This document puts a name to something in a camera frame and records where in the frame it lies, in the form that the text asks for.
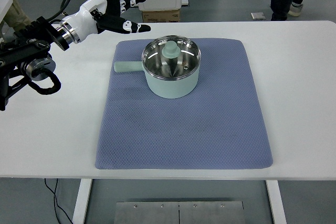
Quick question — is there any white side table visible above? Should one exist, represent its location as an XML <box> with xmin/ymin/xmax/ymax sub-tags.
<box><xmin>0</xmin><ymin>0</ymin><xmax>13</xmax><ymax>22</ymax></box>

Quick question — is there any white table leg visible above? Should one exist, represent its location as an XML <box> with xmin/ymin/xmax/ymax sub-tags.
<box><xmin>266</xmin><ymin>180</ymin><xmax>287</xmax><ymax>224</ymax></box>
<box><xmin>72</xmin><ymin>179</ymin><xmax>93</xmax><ymax>224</ymax></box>

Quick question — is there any small grey floor object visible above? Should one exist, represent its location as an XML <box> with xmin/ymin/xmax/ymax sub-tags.
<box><xmin>250</xmin><ymin>12</ymin><xmax>266</xmax><ymax>20</ymax></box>

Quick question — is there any white table leg left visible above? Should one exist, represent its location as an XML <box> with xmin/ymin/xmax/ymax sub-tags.
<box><xmin>72</xmin><ymin>179</ymin><xmax>93</xmax><ymax>224</ymax></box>

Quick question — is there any black cable on floor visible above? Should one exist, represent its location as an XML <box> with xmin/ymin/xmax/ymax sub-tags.
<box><xmin>44</xmin><ymin>178</ymin><xmax>74</xmax><ymax>224</ymax></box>

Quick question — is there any white table leg right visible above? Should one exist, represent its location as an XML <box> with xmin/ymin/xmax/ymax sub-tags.
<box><xmin>266</xmin><ymin>180</ymin><xmax>287</xmax><ymax>224</ymax></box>

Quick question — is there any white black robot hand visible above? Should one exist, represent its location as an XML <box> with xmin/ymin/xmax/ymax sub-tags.
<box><xmin>59</xmin><ymin>0</ymin><xmax>151</xmax><ymax>44</ymax></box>

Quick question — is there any brown cardboard box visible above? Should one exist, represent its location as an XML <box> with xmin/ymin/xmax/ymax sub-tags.
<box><xmin>142</xmin><ymin>9</ymin><xmax>181</xmax><ymax>23</ymax></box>

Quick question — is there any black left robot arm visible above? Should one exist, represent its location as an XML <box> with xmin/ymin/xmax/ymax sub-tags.
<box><xmin>1</xmin><ymin>0</ymin><xmax>151</xmax><ymax>111</ymax></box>

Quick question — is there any person in beige trousers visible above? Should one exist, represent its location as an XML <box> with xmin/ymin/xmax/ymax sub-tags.
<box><xmin>1</xmin><ymin>0</ymin><xmax>32</xmax><ymax>32</ymax></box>

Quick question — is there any blue quilted mat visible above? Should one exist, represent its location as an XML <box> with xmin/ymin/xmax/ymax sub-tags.
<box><xmin>95</xmin><ymin>38</ymin><xmax>273</xmax><ymax>169</ymax></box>

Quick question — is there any glass lid with green knob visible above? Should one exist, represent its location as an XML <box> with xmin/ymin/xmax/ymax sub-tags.
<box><xmin>142</xmin><ymin>35</ymin><xmax>201</xmax><ymax>81</ymax></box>

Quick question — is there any grey metal floor plate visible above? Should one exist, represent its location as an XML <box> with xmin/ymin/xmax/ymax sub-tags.
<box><xmin>114</xmin><ymin>201</ymin><xmax>246</xmax><ymax>223</ymax></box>

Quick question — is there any green pot with handle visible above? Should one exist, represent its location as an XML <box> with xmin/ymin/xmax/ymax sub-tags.
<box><xmin>113</xmin><ymin>56</ymin><xmax>200</xmax><ymax>99</ymax></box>

